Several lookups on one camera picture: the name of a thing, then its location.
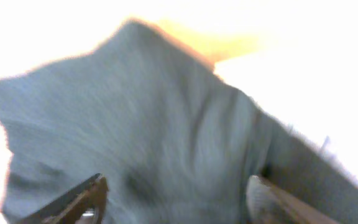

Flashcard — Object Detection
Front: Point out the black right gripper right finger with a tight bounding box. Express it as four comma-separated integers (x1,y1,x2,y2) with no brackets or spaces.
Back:
246,175,339,224

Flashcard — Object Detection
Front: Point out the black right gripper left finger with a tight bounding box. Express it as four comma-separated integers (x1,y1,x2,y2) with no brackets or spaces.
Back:
17,173,109,224

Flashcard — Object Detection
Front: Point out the black t-shirt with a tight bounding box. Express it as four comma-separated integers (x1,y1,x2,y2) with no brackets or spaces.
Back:
0,21,358,223

